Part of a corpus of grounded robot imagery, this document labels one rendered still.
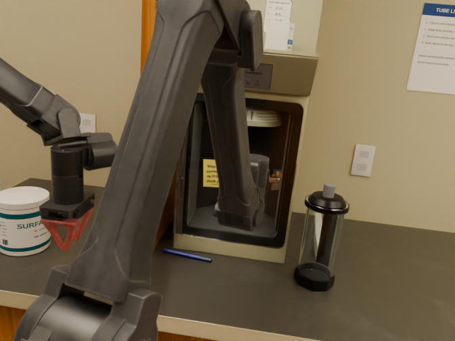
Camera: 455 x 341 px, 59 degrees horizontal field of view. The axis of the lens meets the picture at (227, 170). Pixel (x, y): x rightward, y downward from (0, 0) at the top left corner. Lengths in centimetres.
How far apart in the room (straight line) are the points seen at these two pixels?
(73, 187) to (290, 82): 53
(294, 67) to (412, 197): 85
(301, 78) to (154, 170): 63
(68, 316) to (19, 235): 78
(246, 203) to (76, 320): 40
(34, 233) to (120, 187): 79
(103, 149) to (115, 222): 46
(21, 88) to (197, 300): 58
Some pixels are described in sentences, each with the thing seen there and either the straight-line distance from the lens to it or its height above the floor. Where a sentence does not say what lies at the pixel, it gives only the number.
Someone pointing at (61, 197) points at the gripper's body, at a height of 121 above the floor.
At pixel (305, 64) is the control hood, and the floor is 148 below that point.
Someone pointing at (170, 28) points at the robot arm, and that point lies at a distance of 43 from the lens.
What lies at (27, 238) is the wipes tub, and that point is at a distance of 116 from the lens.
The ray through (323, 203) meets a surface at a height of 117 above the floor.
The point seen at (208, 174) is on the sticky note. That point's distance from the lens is 106.
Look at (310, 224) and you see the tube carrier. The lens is 100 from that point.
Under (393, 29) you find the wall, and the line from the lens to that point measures 149.
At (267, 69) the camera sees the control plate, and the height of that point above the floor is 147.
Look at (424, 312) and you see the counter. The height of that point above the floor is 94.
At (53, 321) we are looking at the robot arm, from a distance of 40.
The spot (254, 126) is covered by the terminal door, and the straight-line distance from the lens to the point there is 102.
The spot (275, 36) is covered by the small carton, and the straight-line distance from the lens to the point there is 93.
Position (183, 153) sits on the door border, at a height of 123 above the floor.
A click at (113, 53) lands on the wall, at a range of 156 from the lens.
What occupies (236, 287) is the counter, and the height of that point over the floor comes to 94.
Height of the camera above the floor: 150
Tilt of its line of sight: 17 degrees down
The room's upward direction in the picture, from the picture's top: 5 degrees clockwise
